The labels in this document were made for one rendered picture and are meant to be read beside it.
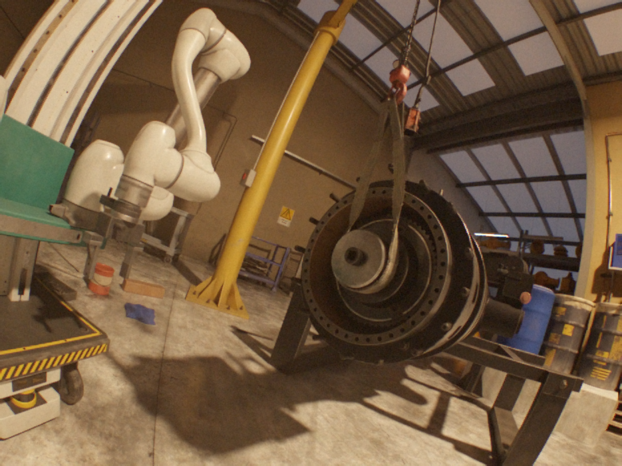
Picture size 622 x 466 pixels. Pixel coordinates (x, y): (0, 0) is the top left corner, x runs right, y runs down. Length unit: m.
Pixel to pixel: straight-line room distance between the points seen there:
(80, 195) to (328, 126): 7.19
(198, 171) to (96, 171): 0.35
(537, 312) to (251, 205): 3.37
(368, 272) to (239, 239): 2.57
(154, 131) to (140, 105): 6.49
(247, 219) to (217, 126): 4.08
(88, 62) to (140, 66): 6.58
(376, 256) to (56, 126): 1.03
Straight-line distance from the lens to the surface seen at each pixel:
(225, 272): 3.15
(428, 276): 0.74
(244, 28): 8.38
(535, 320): 3.40
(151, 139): 0.70
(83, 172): 0.94
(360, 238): 0.66
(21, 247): 1.08
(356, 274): 0.65
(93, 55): 1.14
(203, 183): 0.77
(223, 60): 1.08
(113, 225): 0.68
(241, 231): 3.13
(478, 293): 0.96
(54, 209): 0.94
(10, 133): 0.93
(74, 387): 1.12
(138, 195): 0.69
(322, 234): 0.82
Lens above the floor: 0.80
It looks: 6 degrees up
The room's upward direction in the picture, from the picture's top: 19 degrees clockwise
